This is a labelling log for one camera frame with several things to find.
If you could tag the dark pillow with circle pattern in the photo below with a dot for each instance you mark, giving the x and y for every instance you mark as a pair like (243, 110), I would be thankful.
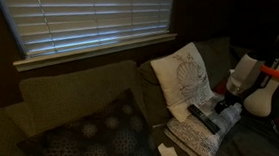
(108, 135)

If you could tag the white black dotted pillow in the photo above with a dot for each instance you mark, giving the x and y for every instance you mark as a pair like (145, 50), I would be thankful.
(195, 139)

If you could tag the white window blinds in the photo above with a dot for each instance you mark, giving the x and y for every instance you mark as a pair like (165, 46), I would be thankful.
(84, 13)

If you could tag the blind tilt wand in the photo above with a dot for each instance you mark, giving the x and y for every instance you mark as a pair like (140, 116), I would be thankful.
(41, 10)

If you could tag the white floral print pillow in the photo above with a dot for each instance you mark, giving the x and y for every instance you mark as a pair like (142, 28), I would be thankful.
(182, 84)

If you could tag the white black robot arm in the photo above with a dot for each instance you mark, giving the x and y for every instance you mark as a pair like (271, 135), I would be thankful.
(261, 97)

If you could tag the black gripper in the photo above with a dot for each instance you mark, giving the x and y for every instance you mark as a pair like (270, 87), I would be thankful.
(234, 99)

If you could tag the olive green fabric sofa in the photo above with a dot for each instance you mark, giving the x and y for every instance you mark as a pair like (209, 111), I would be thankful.
(71, 92)

